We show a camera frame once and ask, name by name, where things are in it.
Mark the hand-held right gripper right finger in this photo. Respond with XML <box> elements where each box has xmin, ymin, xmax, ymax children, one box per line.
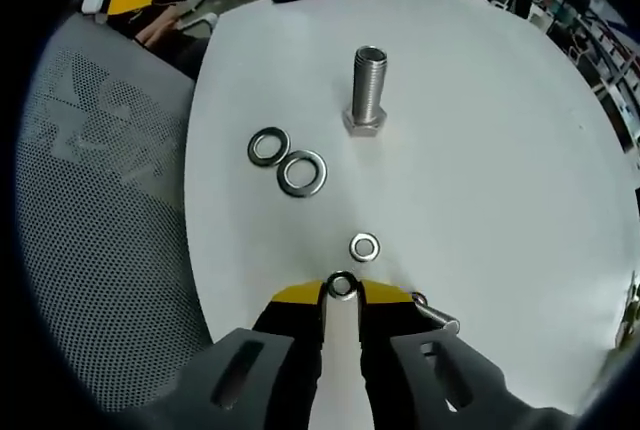
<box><xmin>356</xmin><ymin>278</ymin><xmax>584</xmax><ymax>430</ymax></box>

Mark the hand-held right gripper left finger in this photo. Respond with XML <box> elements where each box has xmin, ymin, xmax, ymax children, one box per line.
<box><xmin>164</xmin><ymin>278</ymin><xmax>329</xmax><ymax>430</ymax></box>

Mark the small steel nut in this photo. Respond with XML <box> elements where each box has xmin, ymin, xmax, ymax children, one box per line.
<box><xmin>327</xmin><ymin>270</ymin><xmax>358</xmax><ymax>301</ymax></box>

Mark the large steel washer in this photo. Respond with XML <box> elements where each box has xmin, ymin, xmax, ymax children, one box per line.
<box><xmin>276</xmin><ymin>149</ymin><xmax>329</xmax><ymax>198</ymax></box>
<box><xmin>246</xmin><ymin>125</ymin><xmax>292</xmax><ymax>168</ymax></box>

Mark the large steel hex bolt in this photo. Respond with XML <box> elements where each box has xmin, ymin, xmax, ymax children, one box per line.
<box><xmin>342</xmin><ymin>44</ymin><xmax>389</xmax><ymax>139</ymax></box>

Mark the grey chair armrest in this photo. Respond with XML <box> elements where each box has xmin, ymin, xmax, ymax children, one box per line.
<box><xmin>174</xmin><ymin>12</ymin><xmax>220</xmax><ymax>34</ymax></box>

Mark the small steel bolt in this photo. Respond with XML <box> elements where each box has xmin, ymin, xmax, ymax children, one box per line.
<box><xmin>414</xmin><ymin>294</ymin><xmax>460</xmax><ymax>336</ymax></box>

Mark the grey mesh office chair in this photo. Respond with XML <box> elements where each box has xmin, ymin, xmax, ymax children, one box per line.
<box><xmin>14</xmin><ymin>14</ymin><xmax>221</xmax><ymax>414</ymax></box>

